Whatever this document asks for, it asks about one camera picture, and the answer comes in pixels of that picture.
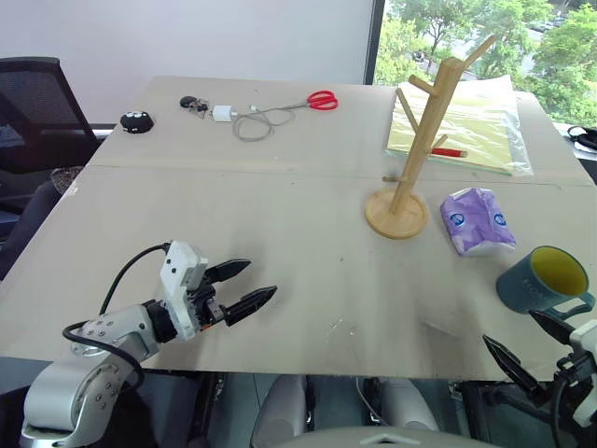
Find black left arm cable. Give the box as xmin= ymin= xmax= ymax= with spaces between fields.
xmin=62 ymin=242 xmax=170 ymax=389

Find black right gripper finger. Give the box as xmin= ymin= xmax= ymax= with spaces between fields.
xmin=481 ymin=333 xmax=546 ymax=399
xmin=528 ymin=310 xmax=576 ymax=347

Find purple tissue pack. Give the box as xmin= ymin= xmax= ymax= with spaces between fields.
xmin=439 ymin=187 xmax=518 ymax=259

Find wooden mug tree stand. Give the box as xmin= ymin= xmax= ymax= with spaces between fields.
xmin=364 ymin=34 xmax=498 ymax=241

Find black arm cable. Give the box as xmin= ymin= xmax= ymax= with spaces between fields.
xmin=62 ymin=242 xmax=170 ymax=389
xmin=548 ymin=375 xmax=574 ymax=448

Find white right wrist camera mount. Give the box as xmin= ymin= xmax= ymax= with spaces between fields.
xmin=569 ymin=318 xmax=597 ymax=427

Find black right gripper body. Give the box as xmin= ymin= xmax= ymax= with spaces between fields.
xmin=539 ymin=353 xmax=588 ymax=408

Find teal mug yellow inside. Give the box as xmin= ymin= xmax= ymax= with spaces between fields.
xmin=494 ymin=245 xmax=597 ymax=321

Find black object with white band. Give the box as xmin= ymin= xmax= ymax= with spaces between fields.
xmin=565 ymin=124 xmax=597 ymax=153

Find black mesh office chair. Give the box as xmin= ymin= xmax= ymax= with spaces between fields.
xmin=0 ymin=56 xmax=118 ymax=216

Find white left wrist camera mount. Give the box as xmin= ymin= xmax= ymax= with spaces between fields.
xmin=159 ymin=240 xmax=210 ymax=341

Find dark window frame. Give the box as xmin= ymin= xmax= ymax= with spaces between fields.
xmin=363 ymin=0 xmax=388 ymax=87

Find red handled scissors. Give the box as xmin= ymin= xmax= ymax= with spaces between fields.
xmin=257 ymin=90 xmax=340 ymax=114

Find clear bag with yellow sheet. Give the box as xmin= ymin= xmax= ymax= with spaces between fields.
xmin=385 ymin=76 xmax=535 ymax=178

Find grey robot torso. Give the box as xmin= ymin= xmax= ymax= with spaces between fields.
xmin=278 ymin=424 xmax=507 ymax=448

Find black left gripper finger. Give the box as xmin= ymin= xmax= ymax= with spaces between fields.
xmin=207 ymin=259 xmax=253 ymax=284
xmin=224 ymin=285 xmax=279 ymax=329

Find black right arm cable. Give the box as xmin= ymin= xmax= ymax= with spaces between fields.
xmin=548 ymin=375 xmax=574 ymax=448

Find black key bundle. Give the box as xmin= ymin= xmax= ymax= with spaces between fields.
xmin=178 ymin=94 xmax=210 ymax=119

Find grey rounded robot leg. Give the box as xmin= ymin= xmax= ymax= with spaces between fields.
xmin=381 ymin=376 xmax=440 ymax=431
xmin=250 ymin=374 xmax=310 ymax=445

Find black round object white dots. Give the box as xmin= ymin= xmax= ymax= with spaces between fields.
xmin=118 ymin=109 xmax=156 ymax=136

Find grey charger cable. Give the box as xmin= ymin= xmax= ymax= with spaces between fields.
xmin=230 ymin=103 xmax=310 ymax=143

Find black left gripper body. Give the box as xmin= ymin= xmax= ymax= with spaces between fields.
xmin=187 ymin=273 xmax=229 ymax=332

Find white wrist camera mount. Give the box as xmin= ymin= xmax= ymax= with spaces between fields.
xmin=569 ymin=318 xmax=597 ymax=427
xmin=159 ymin=240 xmax=210 ymax=341

